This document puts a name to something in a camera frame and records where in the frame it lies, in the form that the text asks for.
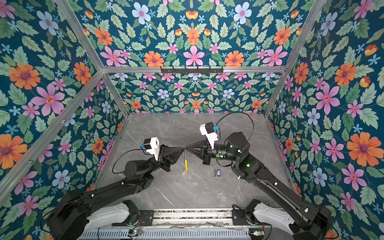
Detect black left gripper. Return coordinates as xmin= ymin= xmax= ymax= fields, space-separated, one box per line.
xmin=143 ymin=144 xmax=183 ymax=176

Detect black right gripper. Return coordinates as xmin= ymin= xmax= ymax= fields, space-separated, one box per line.
xmin=187 ymin=140 xmax=242 ymax=168

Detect large black yellow keyring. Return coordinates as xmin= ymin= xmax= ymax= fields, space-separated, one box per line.
xmin=183 ymin=150 xmax=188 ymax=174

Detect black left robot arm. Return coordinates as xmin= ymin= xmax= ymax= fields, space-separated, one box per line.
xmin=47 ymin=145 xmax=187 ymax=240

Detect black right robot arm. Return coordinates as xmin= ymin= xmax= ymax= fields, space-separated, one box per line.
xmin=185 ymin=132 xmax=331 ymax=240

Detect white ventilation grille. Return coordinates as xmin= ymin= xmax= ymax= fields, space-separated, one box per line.
xmin=79 ymin=229 xmax=251 ymax=240

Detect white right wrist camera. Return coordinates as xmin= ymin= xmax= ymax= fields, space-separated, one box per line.
xmin=199 ymin=122 xmax=219 ymax=150

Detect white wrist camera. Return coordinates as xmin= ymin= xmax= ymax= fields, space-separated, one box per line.
xmin=141 ymin=137 xmax=160 ymax=161
xmin=199 ymin=122 xmax=219 ymax=150

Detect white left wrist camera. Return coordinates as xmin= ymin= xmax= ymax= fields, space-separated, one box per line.
xmin=141 ymin=137 xmax=160 ymax=161

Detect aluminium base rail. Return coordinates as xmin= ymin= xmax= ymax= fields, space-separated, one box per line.
xmin=137 ymin=208 xmax=295 ymax=229

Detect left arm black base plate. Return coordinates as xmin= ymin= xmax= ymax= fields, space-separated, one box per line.
xmin=112 ymin=210 xmax=155 ymax=227

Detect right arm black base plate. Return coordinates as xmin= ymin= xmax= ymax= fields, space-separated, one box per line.
xmin=232 ymin=205 xmax=261 ymax=226

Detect black wall hook rack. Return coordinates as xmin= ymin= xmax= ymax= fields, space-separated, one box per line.
xmin=160 ymin=67 xmax=224 ymax=74

